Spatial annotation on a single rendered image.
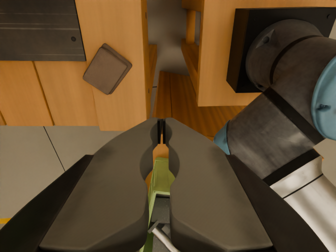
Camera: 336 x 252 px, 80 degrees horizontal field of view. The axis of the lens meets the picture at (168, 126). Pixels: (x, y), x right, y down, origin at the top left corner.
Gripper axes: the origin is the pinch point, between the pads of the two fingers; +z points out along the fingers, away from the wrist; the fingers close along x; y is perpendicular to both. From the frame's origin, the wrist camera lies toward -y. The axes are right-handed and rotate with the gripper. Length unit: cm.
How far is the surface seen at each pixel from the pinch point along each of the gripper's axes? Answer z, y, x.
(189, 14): 105, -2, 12
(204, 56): 44.2, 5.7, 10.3
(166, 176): 40, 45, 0
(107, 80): 36.2, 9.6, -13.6
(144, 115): 39.2, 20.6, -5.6
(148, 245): 38, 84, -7
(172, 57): 129, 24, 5
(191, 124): 61, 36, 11
